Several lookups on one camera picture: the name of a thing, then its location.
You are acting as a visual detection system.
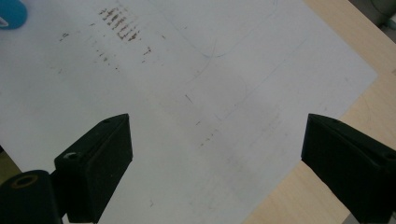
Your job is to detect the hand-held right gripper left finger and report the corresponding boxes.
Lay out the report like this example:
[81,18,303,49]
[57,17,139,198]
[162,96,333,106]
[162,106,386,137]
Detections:
[50,113,134,224]

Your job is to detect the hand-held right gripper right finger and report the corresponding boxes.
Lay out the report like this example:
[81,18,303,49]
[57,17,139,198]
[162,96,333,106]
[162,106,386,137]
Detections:
[301,113,396,224]

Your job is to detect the blue plastic bottle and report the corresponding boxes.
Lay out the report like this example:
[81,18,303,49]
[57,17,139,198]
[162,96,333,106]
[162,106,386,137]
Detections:
[0,0,28,31]

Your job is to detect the white table mat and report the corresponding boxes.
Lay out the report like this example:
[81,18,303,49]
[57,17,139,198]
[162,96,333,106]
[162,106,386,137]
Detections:
[0,0,379,224]

